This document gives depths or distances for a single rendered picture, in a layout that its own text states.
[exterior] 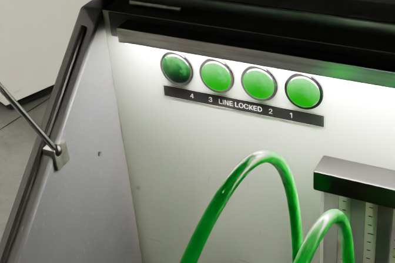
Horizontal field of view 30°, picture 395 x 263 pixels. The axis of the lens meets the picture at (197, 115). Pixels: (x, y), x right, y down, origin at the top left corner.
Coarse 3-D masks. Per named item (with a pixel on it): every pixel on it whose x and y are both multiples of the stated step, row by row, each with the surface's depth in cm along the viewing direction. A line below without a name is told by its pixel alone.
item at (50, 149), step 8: (0, 88) 85; (8, 96) 87; (16, 104) 88; (24, 112) 90; (32, 120) 91; (32, 128) 92; (40, 128) 93; (40, 136) 93; (48, 144) 95; (56, 144) 96; (64, 144) 97; (48, 152) 96; (56, 152) 96; (64, 152) 98; (56, 160) 96; (64, 160) 98; (56, 168) 97
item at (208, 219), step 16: (256, 160) 73; (272, 160) 78; (240, 176) 70; (288, 176) 83; (224, 192) 68; (288, 192) 86; (208, 208) 67; (288, 208) 90; (208, 224) 66; (192, 240) 65; (192, 256) 65
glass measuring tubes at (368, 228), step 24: (336, 168) 92; (360, 168) 92; (384, 168) 91; (336, 192) 92; (360, 192) 90; (384, 192) 88; (360, 216) 93; (384, 216) 91; (336, 240) 98; (360, 240) 95; (384, 240) 93
